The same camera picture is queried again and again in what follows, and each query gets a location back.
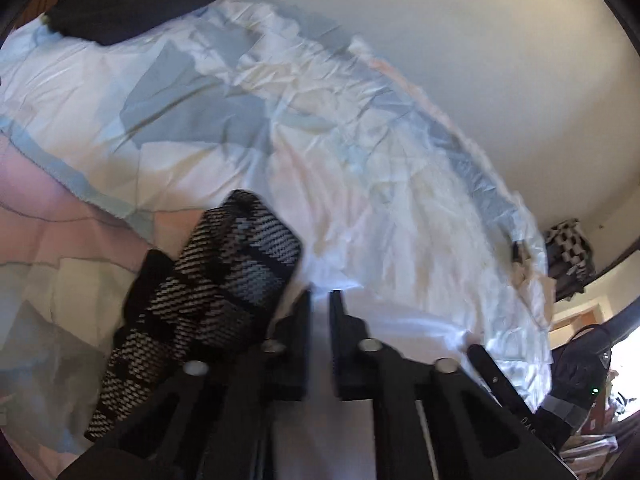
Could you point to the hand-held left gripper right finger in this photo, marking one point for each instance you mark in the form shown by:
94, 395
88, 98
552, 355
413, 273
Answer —
347, 360

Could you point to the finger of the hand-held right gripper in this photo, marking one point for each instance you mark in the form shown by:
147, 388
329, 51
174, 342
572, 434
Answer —
490, 372

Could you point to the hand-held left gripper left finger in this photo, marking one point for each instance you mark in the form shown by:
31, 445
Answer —
295, 355

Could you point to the white shorts black mesh stripes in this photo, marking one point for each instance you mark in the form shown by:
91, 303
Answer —
225, 270

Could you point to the black metal rack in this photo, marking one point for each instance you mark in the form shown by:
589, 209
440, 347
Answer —
575, 285

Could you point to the beige cloth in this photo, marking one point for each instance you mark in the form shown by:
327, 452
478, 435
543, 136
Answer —
537, 290

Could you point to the black white checkered cloth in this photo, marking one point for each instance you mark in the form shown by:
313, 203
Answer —
567, 242

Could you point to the patterned pastel bedsheet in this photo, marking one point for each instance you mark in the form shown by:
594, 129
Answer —
350, 185

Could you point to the black cushion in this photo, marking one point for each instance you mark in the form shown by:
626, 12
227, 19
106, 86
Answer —
135, 0

